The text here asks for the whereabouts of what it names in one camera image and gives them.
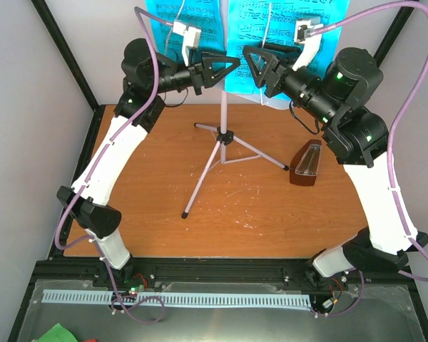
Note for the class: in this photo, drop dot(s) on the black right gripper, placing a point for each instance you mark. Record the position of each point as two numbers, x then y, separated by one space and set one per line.
279 68

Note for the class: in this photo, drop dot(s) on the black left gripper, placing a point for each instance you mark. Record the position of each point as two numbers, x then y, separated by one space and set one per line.
202 73

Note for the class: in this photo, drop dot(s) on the blue sheet music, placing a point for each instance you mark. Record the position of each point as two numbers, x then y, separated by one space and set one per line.
179 19
255 22

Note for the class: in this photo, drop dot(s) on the brown wooden metronome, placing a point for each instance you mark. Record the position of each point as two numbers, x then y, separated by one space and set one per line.
298 179

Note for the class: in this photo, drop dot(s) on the clear plastic metronome cover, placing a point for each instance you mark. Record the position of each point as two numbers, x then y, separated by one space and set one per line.
309 162

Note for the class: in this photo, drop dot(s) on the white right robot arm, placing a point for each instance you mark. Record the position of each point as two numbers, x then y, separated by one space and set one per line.
358 138

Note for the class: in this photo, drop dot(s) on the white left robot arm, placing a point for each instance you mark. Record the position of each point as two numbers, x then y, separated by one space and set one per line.
148 74

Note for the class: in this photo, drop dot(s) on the green paper scrap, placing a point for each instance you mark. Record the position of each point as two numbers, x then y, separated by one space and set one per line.
57 334

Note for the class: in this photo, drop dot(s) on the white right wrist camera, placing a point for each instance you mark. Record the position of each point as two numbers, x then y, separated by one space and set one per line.
310 44

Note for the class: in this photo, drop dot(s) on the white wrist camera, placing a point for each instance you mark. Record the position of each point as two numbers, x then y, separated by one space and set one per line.
310 44
189 37

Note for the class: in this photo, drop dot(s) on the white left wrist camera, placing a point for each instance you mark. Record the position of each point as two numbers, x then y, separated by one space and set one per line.
189 37

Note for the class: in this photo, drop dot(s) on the black aluminium frame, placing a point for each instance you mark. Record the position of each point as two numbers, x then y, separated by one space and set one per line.
58 267

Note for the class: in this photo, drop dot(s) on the light blue cable duct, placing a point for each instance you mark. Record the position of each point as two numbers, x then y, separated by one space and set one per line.
180 300

